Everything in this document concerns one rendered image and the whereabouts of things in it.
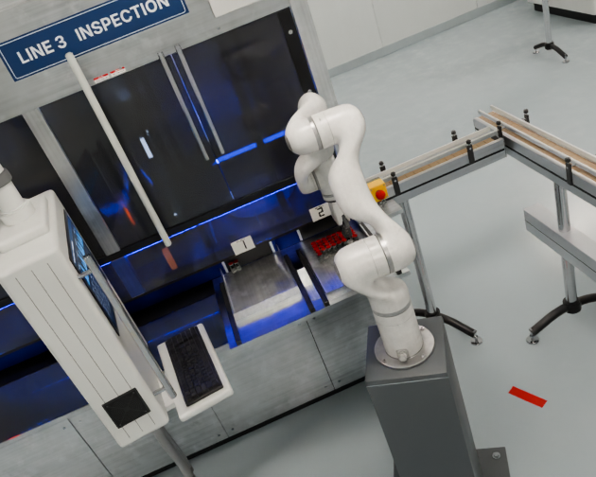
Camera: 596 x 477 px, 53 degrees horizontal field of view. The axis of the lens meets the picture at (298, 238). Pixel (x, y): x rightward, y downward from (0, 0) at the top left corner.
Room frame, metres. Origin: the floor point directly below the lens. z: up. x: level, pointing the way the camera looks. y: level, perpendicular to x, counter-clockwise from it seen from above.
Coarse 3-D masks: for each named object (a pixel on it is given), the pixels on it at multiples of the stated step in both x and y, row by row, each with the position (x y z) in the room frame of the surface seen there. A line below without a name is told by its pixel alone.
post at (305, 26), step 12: (300, 0) 2.13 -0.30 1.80; (300, 12) 2.13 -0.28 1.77; (300, 24) 2.13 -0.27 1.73; (312, 24) 2.13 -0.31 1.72; (300, 36) 2.13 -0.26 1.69; (312, 36) 2.13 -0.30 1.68; (312, 48) 2.13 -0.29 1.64; (312, 60) 2.13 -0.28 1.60; (312, 72) 2.13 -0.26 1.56; (324, 72) 2.13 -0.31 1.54; (324, 84) 2.13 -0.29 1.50; (324, 96) 2.13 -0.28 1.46
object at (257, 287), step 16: (272, 256) 2.15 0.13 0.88; (240, 272) 2.13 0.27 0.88; (256, 272) 2.09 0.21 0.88; (272, 272) 2.04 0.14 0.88; (288, 272) 2.01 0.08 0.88; (240, 288) 2.02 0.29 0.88; (256, 288) 1.98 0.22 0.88; (272, 288) 1.94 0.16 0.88; (288, 288) 1.90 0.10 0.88; (240, 304) 1.91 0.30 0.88; (256, 304) 1.83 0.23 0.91; (272, 304) 1.84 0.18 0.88
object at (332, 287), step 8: (360, 232) 2.09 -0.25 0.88; (312, 256) 2.04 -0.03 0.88; (312, 264) 1.99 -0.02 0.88; (320, 264) 1.97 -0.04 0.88; (328, 264) 1.95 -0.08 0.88; (320, 272) 1.92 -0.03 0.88; (328, 272) 1.90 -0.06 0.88; (320, 280) 1.87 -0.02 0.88; (328, 280) 1.85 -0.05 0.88; (336, 280) 1.83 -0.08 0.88; (328, 288) 1.81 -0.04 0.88; (336, 288) 1.75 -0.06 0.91; (344, 288) 1.74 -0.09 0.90; (328, 296) 1.74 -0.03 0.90; (336, 296) 1.74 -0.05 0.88
